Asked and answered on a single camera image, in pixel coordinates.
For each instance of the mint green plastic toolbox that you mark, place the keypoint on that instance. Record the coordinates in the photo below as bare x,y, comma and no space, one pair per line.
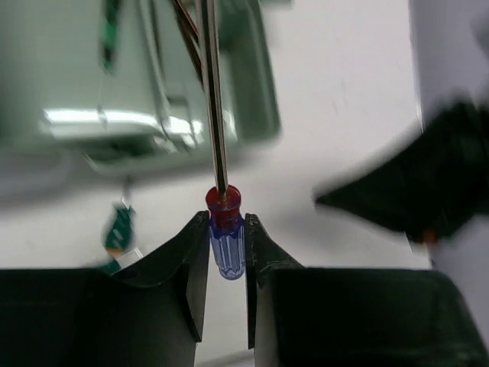
57,102

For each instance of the blue red handled screwdriver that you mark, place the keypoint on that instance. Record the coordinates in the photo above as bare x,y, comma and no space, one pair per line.
226,226

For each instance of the stubby green screwdriver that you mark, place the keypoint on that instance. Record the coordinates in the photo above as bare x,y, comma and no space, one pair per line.
118,238

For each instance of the brown hex key front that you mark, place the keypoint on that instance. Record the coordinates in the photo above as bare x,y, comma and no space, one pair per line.
188,31

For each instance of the thin green precision screwdriver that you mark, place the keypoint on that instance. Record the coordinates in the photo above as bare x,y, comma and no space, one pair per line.
108,35

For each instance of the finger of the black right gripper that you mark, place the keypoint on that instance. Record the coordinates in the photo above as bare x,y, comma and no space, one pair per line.
431,188

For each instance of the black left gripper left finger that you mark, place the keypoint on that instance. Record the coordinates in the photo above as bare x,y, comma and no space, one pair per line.
148,314

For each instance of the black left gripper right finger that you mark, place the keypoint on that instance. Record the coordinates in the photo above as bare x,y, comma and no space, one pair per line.
303,316

